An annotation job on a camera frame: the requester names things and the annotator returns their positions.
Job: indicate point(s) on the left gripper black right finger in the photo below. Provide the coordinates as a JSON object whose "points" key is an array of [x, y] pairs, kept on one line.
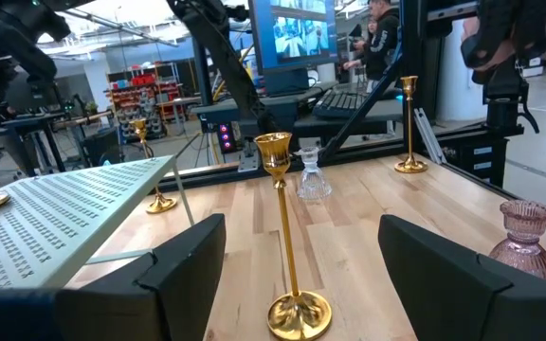
{"points": [[443, 293]]}

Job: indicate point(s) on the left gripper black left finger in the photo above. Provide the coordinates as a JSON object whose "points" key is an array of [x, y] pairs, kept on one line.
{"points": [[169, 293]]}

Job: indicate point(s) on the pink ribbed glass candle holder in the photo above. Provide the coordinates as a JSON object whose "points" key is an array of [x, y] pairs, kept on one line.
{"points": [[524, 256]]}

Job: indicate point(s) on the tall gold candlestick holder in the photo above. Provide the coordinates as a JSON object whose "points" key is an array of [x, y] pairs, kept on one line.
{"points": [[161, 204]]}

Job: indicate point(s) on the medium gold candlestick holder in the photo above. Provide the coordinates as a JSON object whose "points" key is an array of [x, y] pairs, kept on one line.
{"points": [[299, 317]]}

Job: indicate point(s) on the clear glass candle holder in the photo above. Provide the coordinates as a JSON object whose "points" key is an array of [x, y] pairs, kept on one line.
{"points": [[313, 184]]}

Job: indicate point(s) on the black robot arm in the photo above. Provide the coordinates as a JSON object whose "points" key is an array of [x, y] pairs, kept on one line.
{"points": [[3, 42]]}

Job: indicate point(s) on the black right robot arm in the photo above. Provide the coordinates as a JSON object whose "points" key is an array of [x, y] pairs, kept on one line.
{"points": [[216, 42]]}

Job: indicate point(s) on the pale green perforated metal shelf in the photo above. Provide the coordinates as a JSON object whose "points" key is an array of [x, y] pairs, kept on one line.
{"points": [[64, 222]]}

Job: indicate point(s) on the black drawer cabinet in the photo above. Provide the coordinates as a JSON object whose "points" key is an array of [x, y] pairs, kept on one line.
{"points": [[472, 156]]}

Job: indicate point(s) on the silver aluminium profile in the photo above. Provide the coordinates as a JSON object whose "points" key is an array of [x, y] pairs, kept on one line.
{"points": [[431, 137]]}

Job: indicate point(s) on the black computer with red lights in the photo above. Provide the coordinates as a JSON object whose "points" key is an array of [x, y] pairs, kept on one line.
{"points": [[225, 137]]}

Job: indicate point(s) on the red parts bin shelving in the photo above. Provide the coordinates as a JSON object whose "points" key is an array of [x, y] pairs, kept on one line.
{"points": [[142, 95]]}

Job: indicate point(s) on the dark grey desk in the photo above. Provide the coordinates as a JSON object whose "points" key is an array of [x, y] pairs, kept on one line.
{"points": [[301, 123]]}

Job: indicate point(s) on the black computer keyboard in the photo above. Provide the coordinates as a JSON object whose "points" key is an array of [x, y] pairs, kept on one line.
{"points": [[339, 102]]}

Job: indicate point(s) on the black workbench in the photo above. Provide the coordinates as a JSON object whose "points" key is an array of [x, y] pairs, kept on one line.
{"points": [[31, 120]]}

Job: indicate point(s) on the white column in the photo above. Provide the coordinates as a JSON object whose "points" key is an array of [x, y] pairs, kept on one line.
{"points": [[458, 71]]}

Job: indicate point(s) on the person's hand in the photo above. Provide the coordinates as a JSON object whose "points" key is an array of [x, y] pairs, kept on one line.
{"points": [[493, 59]]}

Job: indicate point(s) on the person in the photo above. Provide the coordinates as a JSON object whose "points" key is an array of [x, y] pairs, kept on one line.
{"points": [[382, 42], [371, 26]]}

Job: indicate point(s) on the computer monitor with blue screen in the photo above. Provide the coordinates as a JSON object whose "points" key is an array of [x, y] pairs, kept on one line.
{"points": [[301, 38]]}

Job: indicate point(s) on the grey metal bracket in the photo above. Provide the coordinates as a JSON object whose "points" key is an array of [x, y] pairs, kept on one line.
{"points": [[249, 161]]}

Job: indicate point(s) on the black table edge rail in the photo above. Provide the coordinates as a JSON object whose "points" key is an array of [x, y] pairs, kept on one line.
{"points": [[363, 149]]}

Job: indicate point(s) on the black diagonal frame strut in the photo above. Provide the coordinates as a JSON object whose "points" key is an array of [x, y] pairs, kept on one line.
{"points": [[358, 109]]}

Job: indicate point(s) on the black frame post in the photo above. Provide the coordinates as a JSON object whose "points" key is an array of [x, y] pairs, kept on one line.
{"points": [[420, 71]]}

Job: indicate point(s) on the dark frame post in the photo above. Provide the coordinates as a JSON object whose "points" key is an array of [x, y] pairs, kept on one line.
{"points": [[202, 71]]}

